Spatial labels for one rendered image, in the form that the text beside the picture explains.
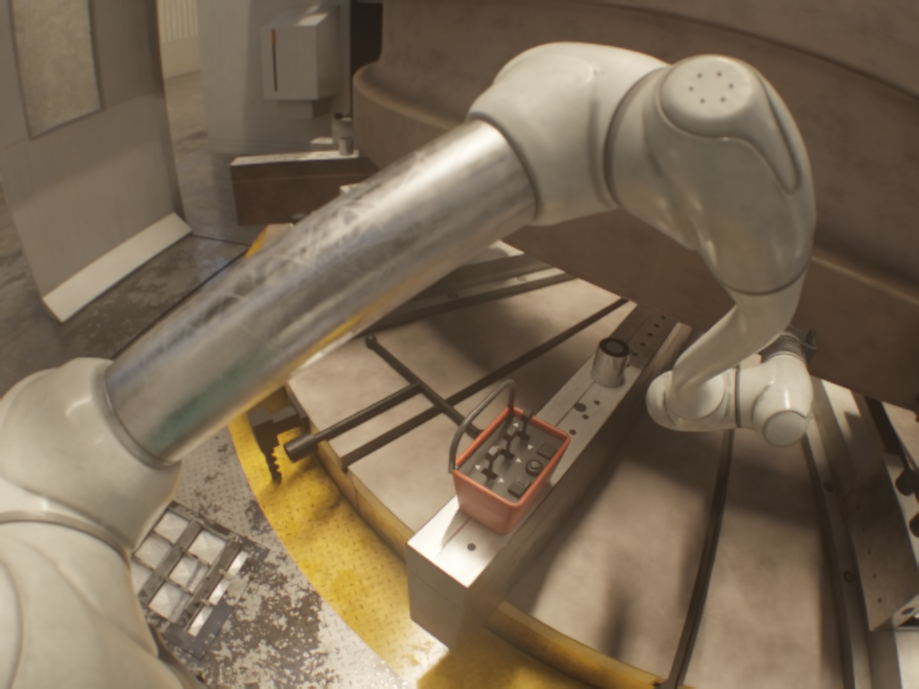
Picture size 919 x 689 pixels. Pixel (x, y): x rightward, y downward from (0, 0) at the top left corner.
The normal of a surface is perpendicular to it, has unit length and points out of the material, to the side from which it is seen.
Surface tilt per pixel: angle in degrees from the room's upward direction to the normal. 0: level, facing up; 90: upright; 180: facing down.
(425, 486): 0
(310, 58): 90
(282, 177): 90
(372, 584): 0
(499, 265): 72
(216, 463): 0
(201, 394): 78
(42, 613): 57
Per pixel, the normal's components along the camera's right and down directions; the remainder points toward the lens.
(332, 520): 0.05, -0.79
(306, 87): -0.31, 0.57
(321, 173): 0.11, 0.61
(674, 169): -0.81, 0.57
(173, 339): -0.12, -0.38
